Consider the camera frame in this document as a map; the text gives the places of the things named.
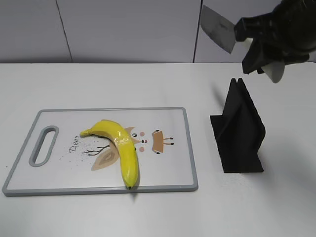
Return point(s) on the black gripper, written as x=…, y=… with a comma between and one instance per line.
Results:
x=295, y=22

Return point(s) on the white-handled kitchen knife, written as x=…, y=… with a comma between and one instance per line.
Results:
x=221, y=31

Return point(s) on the yellow plastic banana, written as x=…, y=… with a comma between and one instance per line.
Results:
x=124, y=145

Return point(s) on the black knife stand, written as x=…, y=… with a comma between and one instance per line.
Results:
x=239, y=131

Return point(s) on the white grey-rimmed cutting board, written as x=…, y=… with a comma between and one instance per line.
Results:
x=55, y=160

